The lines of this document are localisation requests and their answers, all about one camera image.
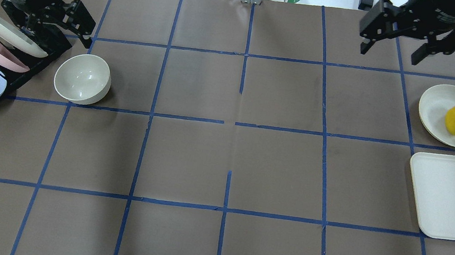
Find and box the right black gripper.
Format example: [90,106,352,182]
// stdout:
[358,0,455,66]

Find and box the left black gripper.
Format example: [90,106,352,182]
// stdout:
[1,0,96,50]

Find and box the cream ceramic bowl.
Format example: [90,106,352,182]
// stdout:
[53,54,112,105]

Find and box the cream round plate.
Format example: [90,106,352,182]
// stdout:
[418,84,455,147]

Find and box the cream plate in rack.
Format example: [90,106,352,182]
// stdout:
[0,17,48,58]

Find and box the black dish rack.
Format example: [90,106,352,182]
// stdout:
[0,42,69,100]

